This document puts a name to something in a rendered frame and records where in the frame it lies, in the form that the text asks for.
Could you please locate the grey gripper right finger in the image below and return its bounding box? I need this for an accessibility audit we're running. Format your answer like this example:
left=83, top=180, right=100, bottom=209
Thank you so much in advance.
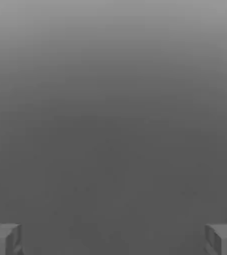
left=204, top=223, right=227, bottom=255

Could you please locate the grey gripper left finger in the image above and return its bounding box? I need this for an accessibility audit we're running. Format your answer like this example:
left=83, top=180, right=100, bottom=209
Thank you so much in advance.
left=0, top=223, right=24, bottom=255

